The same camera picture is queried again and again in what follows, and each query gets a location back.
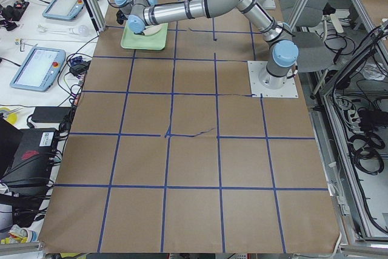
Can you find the white round plate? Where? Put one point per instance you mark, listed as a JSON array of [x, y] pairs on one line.
[[152, 30]]

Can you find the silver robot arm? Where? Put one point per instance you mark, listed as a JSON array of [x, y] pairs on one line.
[[283, 52]]

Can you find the light green plastic tray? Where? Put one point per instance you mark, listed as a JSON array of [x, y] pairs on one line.
[[136, 42]]

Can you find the white light bulb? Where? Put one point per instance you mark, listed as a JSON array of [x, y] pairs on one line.
[[81, 30]]

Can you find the far blue teach pendant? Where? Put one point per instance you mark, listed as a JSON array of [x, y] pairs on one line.
[[64, 10]]

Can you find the blue teach pendant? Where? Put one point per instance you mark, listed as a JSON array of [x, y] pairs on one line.
[[64, 10], [39, 69]]

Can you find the near blue teach pendant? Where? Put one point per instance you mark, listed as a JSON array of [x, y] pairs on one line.
[[39, 69]]

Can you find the black power adapter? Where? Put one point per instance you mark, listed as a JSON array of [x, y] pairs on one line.
[[48, 114]]

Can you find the black laptop computer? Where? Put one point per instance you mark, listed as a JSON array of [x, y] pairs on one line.
[[27, 155]]

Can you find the grey office chair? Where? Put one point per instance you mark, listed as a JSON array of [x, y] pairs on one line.
[[313, 54]]

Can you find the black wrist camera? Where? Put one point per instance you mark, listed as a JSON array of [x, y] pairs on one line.
[[120, 17]]

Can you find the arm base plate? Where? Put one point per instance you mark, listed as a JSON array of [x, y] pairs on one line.
[[264, 85], [267, 4]]

